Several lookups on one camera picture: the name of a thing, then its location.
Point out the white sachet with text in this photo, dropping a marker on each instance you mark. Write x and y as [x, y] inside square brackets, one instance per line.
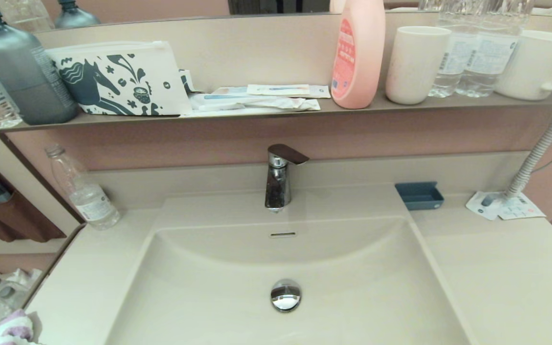
[525, 210]

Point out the wall mirror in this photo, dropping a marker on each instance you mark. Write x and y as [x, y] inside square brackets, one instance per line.
[161, 7]

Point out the white paper toothbrush packet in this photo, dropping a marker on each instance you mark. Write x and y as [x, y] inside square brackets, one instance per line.
[281, 90]

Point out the grey wall shelf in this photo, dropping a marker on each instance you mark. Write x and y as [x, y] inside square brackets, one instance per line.
[352, 111]

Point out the small printed white pouch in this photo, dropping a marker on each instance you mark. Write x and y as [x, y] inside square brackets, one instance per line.
[186, 81]

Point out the white sachet grey print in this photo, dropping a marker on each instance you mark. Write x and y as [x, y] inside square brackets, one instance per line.
[484, 203]

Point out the chrome sink drain stopper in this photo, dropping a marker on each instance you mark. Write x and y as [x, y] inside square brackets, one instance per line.
[285, 294]

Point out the long white wrapped packet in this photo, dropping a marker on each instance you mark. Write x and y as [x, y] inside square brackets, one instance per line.
[257, 103]

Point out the white pouch horse print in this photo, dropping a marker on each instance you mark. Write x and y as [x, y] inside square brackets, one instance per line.
[161, 72]

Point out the large clear water bottle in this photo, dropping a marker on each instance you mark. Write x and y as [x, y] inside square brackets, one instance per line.
[455, 57]
[489, 57]

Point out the brown wall holder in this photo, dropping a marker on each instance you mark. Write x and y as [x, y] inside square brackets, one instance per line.
[22, 220]

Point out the purple white striped towel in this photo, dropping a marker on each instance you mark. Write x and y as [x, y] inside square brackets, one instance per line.
[15, 326]

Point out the pink lotion bottle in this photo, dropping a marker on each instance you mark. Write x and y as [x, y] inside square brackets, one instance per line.
[367, 57]

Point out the small flat white packet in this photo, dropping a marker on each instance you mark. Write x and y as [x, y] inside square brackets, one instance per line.
[225, 91]

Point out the chrome faucet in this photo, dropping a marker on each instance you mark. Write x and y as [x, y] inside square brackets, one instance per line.
[278, 187]

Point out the small clear plastic bottle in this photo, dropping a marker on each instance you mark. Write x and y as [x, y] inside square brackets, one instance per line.
[89, 201]

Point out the blue soap dish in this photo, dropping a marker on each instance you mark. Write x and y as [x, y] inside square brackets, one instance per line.
[419, 197]

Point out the grey bottle teal cap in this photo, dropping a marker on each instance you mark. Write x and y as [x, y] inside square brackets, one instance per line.
[22, 72]

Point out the beige sink basin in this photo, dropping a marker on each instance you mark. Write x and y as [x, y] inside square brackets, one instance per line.
[352, 287]

